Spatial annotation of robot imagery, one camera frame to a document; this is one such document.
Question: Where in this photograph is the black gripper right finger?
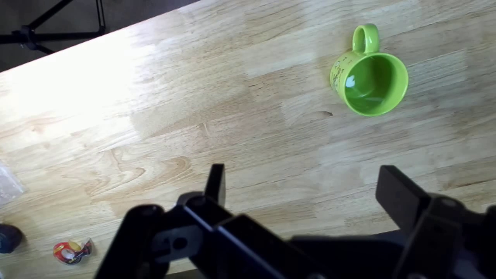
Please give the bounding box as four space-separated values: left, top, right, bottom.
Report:
374 165 496 279

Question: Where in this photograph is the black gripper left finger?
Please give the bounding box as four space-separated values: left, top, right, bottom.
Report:
94 163 322 279

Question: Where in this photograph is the green ceramic mug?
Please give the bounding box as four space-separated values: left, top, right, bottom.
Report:
328 22 410 119

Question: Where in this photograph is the small red orange object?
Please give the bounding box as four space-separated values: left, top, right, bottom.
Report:
52 238 94 267

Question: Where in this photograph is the black computer mouse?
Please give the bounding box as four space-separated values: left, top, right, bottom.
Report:
0 224 26 255

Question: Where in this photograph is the black camera tripod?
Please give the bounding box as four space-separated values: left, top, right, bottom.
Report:
0 0 106 57

